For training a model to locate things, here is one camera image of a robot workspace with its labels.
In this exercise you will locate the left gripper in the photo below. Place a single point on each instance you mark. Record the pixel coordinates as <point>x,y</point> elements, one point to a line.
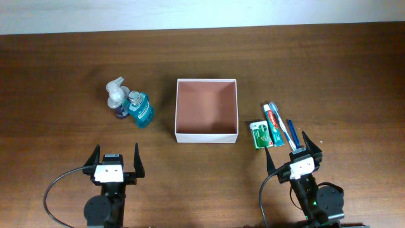
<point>130,177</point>

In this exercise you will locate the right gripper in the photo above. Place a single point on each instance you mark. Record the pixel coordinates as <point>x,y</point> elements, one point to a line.
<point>315,152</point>

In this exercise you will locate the blue disposable razor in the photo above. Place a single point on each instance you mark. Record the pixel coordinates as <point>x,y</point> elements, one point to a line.
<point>293,133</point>

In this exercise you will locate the toothpaste tube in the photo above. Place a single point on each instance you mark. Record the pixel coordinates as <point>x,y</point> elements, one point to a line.
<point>273,127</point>

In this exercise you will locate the green soap packet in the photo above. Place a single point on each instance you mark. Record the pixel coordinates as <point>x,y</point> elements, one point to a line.
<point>261,134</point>

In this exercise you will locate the blue white toothbrush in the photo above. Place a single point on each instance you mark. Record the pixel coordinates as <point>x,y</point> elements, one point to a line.
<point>274,109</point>

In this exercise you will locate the blue mouthwash bottle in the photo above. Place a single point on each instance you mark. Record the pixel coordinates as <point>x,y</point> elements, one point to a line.
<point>140,108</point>

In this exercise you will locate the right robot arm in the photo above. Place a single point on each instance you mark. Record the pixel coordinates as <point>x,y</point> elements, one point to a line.
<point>321,203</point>

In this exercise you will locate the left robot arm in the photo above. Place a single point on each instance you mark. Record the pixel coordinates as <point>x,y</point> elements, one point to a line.
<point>107,208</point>

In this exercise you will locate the clear pump soap bottle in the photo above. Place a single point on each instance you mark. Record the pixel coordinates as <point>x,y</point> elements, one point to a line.
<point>118,99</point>

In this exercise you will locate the white cardboard box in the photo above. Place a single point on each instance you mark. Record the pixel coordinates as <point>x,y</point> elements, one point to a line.
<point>206,111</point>

